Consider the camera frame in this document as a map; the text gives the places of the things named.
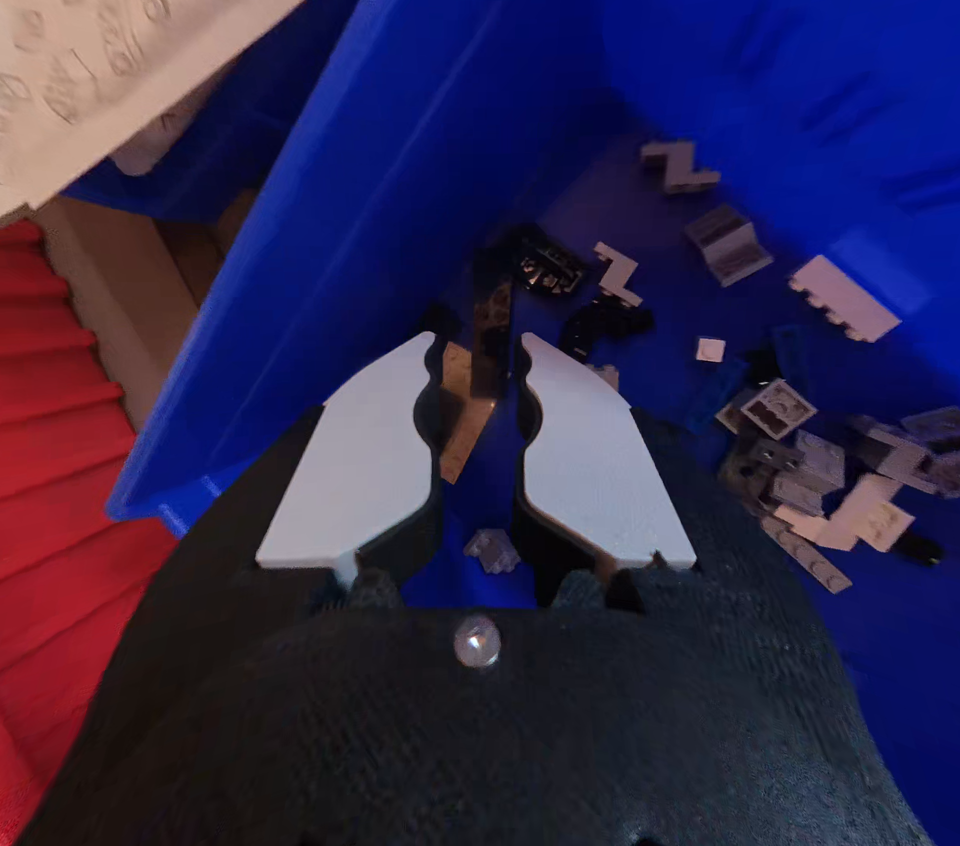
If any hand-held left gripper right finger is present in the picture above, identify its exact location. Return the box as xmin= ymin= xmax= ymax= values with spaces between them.
xmin=512 ymin=332 xmax=699 ymax=596

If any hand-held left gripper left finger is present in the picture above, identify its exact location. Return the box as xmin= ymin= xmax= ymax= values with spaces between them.
xmin=255 ymin=332 xmax=445 ymax=592

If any blue plastic bin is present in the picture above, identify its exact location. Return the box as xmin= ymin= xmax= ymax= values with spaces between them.
xmin=105 ymin=0 xmax=960 ymax=846
xmin=60 ymin=0 xmax=399 ymax=225

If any small bluish grey lego piece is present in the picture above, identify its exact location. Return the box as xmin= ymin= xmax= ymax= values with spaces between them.
xmin=462 ymin=527 xmax=522 ymax=576

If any black lego corner plate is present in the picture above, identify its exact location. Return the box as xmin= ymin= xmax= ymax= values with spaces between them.
xmin=558 ymin=298 xmax=655 ymax=356

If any white stepped lego plate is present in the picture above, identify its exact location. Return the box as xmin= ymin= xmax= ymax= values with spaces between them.
xmin=639 ymin=141 xmax=723 ymax=196
xmin=592 ymin=242 xmax=645 ymax=307

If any heap of grey lego bricks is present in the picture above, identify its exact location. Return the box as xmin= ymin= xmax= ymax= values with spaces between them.
xmin=686 ymin=324 xmax=960 ymax=596

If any long white lego plate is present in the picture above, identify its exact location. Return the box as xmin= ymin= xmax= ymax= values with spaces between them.
xmin=787 ymin=255 xmax=903 ymax=343

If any red plastic bin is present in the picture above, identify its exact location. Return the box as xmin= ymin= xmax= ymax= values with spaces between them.
xmin=0 ymin=219 xmax=185 ymax=846

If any black lego bracket piece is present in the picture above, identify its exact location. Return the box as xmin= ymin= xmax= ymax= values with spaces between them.
xmin=513 ymin=227 xmax=590 ymax=296

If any white lego bracket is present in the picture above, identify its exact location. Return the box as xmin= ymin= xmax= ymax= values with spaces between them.
xmin=682 ymin=204 xmax=775 ymax=287

